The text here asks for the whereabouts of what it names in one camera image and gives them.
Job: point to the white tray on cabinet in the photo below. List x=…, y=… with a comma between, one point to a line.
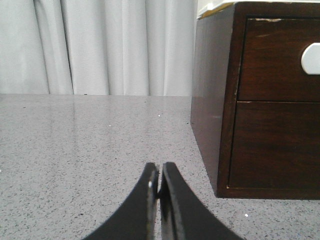
x=206, y=8

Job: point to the wooden drawer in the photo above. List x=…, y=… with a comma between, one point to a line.
x=271, y=67
x=276, y=146

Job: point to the white curtain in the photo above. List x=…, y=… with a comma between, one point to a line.
x=97, y=47

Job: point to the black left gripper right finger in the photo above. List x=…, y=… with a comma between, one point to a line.
x=183, y=216

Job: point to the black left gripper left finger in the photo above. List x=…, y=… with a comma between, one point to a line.
x=135, y=218

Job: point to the white drawer handle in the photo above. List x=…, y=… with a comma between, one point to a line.
x=310, y=59

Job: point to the dark wooden drawer cabinet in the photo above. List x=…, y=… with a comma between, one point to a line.
x=219, y=47

